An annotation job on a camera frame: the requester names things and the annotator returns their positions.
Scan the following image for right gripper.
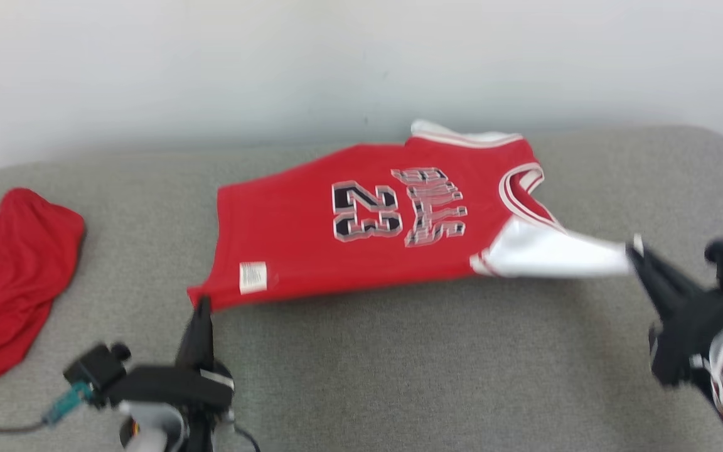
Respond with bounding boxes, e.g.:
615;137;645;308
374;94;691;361
626;242;723;387

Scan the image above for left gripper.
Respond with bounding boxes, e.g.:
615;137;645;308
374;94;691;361
107;295;235;452

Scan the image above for red basketball jersey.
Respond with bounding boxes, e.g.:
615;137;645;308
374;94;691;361
187;119;645;312

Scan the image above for plain red shorts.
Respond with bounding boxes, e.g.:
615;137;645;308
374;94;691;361
0;187;87;385

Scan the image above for left camera cable teal plug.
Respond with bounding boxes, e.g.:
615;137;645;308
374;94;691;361
0;382;94;435

